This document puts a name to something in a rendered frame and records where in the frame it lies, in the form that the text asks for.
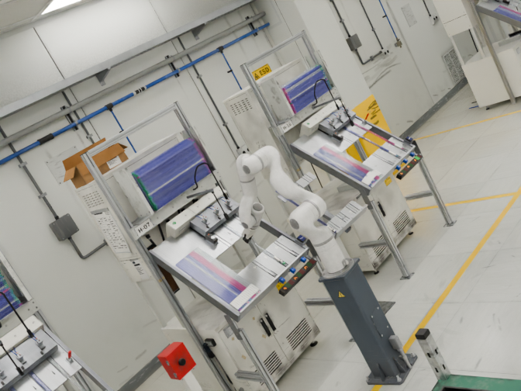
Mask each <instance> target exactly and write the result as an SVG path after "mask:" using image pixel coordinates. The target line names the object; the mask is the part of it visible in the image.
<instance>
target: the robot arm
mask: <svg viewBox="0 0 521 391"><path fill-rule="evenodd" d="M266 167H268V168H269V169H270V183H271V185H272V186H273V188H274V189H275V190H276V191H277V192H278V193H279V194H280V195H281V196H283V197H284V198H286V199H290V200H296V201H299V202H300V203H301V205H300V206H298V207H297V208H296V209H295V210H294V211H292V213H291V214H290V217H289V222H290V224H291V226H292V228H293V229H294V230H297V231H298V232H300V233H303V234H305V235H306V236H307V237H309V239H310V240H311V242H312V244H313V246H314V248H315V249H316V251H317V253H318V255H319V257H320V258H321V260H322V262H323V264H324V266H325V270H324V271H323V278H325V279H333V278H336V277H338V276H340V275H342V274H344V273H345V272H347V271H349V270H350V269H351V268H352V267H353V265H354V260H353V259H352V258H345V257H344V256H343V253H342V251H341V250H340V247H339V245H338V243H337V242H336V240H335V238H334V236H333V234H332V232H331V230H330V229H329V227H327V226H319V227H315V226H314V224H313V223H315V222H316V221H317V220H318V219H319V218H320V217H321V216H322V215H323V214H324V213H325V211H326V204H325V202H324V200H323V199H322V198H321V197H319V196H318V195H316V194H314V193H312V192H309V191H306V190H304V189H302V188H300V187H298V186H297V185H296V184H295V183H294V182H293V181H292V180H291V179H290V178H289V177H288V176H287V175H286V174H285V172H284V171H283V169H282V166H281V157H280V154H279V152H278V150H277V149H276V148H274V147H272V146H265V147H262V148H261V149H260V150H258V151H256V152H255V153H253V154H252V155H249V154H241V155H240V156H239V157H238V158H237V159H236V169H237V173H238V176H239V180H240V185H241V189H242V192H243V197H242V199H241V201H240V206H239V216H240V222H241V224H242V226H243V228H244V229H243V232H242V236H243V235H244V237H243V240H244V241H245V242H246V243H247V244H248V242H249V239H250V240H251V238H252V236H253V235H254V234H255V233H256V232H257V228H258V227H259V225H260V222H261V218H262V216H263V213H264V206H263V205H262V204H260V203H258V202H254V201H255V199H256V198H257V185H256V181H255V177H254V175H255V174H256V173H258V172H259V171H261V170H263V169H264V168H266Z"/></svg>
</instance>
